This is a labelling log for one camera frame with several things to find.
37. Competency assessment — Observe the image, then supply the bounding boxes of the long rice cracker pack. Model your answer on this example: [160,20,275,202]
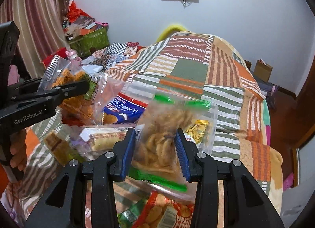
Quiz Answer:
[71,124,136,153]

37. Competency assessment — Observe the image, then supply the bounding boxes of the orange fried snack bag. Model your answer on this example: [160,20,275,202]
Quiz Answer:
[37,55,106,125]

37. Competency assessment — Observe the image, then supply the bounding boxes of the clear bag twisted crisps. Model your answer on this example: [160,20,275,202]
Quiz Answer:
[129,94,216,192]

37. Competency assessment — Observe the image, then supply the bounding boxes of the red biscuit snack bag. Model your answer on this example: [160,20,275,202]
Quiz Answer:
[132,191,194,228]

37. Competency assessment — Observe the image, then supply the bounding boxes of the blue cookie snack bag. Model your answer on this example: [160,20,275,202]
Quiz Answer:
[101,93,147,125]

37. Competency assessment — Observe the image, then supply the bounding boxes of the clear bag puffed rice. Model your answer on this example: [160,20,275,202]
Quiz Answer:
[44,131,81,167]

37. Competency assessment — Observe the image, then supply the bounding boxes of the person left hand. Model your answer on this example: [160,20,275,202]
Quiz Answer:
[10,129,27,171]

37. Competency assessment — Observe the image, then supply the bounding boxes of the white yellow snack packet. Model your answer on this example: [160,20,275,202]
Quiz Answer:
[184,120,212,145]

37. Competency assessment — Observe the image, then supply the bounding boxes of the red gift box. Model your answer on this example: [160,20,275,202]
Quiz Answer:
[42,48,67,68]

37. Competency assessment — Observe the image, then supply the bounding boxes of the pink plush toy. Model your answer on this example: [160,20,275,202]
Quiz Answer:
[66,49,82,62]

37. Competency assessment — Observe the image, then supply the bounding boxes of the white cloth on bed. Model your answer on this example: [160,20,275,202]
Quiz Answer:
[82,65,104,74]

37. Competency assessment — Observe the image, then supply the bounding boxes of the clear plastic storage bin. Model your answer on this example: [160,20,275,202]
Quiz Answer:
[46,80,219,159]

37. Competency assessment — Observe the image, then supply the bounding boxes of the green storage box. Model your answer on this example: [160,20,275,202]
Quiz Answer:
[69,27,110,58]

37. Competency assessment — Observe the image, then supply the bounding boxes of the red plastic bag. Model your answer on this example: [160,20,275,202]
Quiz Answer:
[66,1,89,23]

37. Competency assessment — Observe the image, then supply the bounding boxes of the striped red beige curtain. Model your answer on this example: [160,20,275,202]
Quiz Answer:
[1,0,70,78]

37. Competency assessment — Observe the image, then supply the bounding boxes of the checkered patterned pillow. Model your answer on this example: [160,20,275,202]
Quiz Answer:
[91,42,142,70]

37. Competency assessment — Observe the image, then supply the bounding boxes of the white appliance with stickers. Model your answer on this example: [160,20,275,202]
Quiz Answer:
[280,171,315,221]

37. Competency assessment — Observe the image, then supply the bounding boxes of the patchwork quilt bedspread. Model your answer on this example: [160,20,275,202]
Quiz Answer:
[1,32,283,225]

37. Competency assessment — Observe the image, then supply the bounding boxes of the brown cardboard box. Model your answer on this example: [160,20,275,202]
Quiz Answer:
[254,59,273,82]

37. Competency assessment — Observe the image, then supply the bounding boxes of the wooden door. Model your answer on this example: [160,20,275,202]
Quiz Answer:
[292,60,315,145]

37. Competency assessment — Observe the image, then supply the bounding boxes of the yellow curved headboard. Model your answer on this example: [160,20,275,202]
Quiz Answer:
[156,24,187,43]

